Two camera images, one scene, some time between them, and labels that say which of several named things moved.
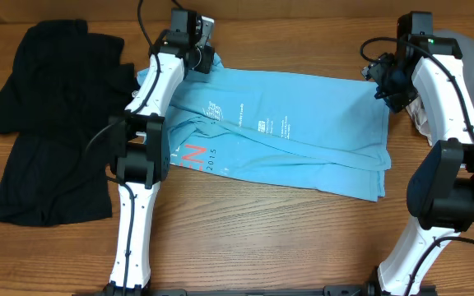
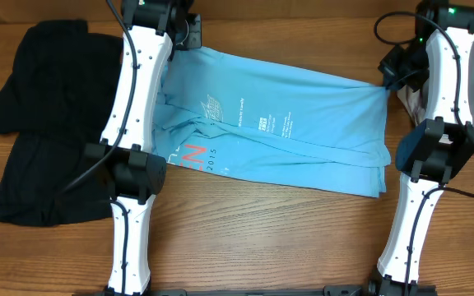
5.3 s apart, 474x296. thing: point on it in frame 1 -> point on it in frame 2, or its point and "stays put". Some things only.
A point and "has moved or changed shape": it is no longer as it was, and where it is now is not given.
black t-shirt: (63, 85) stays put
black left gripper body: (203, 55) -> (191, 36)
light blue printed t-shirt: (327, 133) has moved or changed shape
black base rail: (322, 291) stays put
